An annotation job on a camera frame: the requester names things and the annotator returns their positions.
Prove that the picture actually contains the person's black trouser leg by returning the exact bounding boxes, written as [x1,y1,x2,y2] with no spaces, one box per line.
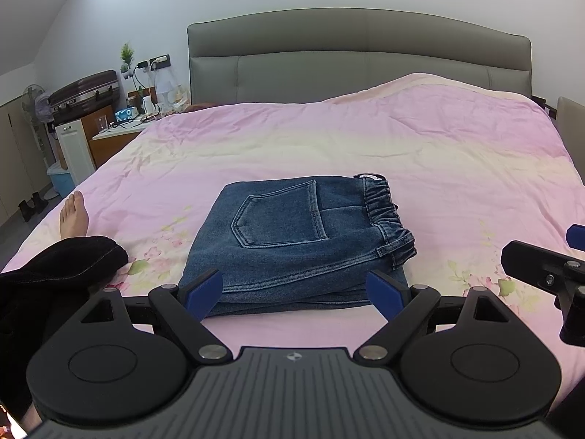
[0,235,129,421]

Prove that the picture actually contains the grey padded bed headboard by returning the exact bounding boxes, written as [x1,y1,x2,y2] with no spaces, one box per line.
[186,8,533,106]

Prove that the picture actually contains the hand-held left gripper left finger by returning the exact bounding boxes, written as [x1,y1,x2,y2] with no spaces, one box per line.
[78,269,231,367]

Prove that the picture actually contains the blue denim pants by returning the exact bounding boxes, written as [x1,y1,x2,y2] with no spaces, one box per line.
[177,173,418,318]

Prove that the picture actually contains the wooden nightstand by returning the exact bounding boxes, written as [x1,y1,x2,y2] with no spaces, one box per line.
[89,105,158,170]

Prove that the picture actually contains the white bedside lamp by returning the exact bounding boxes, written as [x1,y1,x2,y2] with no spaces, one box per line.
[155,80,190,113]

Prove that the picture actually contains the white cabinet door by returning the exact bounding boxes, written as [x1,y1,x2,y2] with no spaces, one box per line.
[55,119,97,186]

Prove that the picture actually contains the standing electric fan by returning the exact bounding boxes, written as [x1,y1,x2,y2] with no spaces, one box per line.
[22,83,53,165]

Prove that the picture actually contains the small green potted plant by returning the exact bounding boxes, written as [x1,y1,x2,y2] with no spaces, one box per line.
[120,42,136,78]

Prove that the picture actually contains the person's bare foot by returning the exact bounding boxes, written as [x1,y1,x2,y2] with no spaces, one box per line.
[58,191,90,241]

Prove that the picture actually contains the beige wall cabinet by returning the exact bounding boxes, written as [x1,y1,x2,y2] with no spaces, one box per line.
[0,96,46,226]

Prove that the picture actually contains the black wall power socket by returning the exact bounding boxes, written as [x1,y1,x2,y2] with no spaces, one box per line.
[136,54,171,71]

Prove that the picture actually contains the pink floral blanket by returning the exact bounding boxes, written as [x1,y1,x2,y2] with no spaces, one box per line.
[0,72,585,403]

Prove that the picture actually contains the blue plastic bin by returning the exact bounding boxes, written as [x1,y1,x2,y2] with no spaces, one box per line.
[47,162,76,197]

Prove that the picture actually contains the dark brown suitcase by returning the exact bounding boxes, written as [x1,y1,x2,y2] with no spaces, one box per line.
[48,70,122,124]

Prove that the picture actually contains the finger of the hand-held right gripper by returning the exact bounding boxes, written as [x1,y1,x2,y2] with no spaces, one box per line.
[566,224,585,252]
[500,240,585,346]

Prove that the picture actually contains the grey chair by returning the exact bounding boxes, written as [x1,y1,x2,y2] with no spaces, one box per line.
[544,96,585,188]

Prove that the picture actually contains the black charger cable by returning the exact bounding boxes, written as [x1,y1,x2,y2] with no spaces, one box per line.
[132,63,162,116]

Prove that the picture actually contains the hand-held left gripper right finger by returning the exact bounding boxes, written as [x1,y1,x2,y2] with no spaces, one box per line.
[354,269,513,367]

